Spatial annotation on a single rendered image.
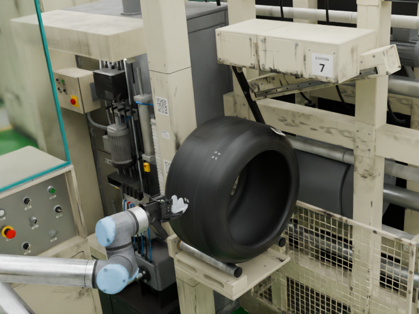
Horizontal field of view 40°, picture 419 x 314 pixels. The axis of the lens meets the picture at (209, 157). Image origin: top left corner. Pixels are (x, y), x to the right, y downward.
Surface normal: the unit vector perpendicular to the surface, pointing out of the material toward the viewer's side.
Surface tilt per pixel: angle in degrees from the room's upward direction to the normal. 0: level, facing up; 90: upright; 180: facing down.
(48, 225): 90
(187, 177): 58
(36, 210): 90
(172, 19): 90
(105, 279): 73
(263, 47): 90
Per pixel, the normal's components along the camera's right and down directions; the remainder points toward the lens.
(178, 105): 0.70, 0.23
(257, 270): -0.08, -0.91
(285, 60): -0.71, 0.34
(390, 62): 0.64, -0.06
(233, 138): -0.08, -0.69
